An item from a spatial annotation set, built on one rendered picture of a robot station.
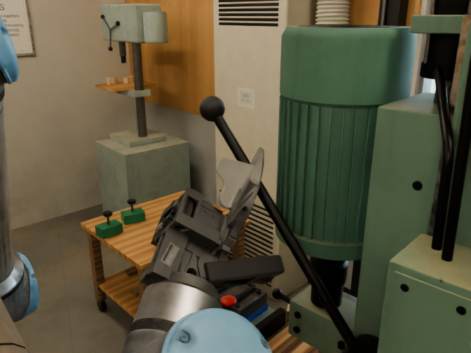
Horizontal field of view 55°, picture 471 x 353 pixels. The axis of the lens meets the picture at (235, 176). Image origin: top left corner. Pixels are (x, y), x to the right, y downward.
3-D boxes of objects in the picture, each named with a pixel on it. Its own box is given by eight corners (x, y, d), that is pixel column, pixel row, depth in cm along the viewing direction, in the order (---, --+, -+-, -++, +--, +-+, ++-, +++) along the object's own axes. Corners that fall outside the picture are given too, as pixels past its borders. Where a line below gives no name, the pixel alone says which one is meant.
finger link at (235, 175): (239, 128, 54) (202, 195, 53) (277, 153, 56) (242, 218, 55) (231, 129, 57) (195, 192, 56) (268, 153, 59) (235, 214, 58)
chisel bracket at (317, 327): (309, 321, 83) (312, 281, 80) (380, 358, 74) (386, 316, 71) (285, 342, 78) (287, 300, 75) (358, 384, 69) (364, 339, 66)
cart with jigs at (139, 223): (186, 267, 287) (182, 172, 265) (249, 307, 247) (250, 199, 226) (90, 310, 245) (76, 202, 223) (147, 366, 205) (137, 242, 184)
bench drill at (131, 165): (156, 212, 365) (143, 5, 312) (202, 239, 321) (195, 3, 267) (101, 230, 336) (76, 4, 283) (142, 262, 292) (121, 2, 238)
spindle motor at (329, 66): (315, 203, 82) (326, 24, 71) (409, 233, 71) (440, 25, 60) (251, 236, 70) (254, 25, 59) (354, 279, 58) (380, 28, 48)
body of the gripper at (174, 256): (190, 181, 54) (159, 267, 46) (248, 213, 57) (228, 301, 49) (163, 207, 59) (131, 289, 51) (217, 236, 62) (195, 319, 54)
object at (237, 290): (232, 289, 97) (232, 267, 95) (272, 311, 90) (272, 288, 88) (186, 318, 88) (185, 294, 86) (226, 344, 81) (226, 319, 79)
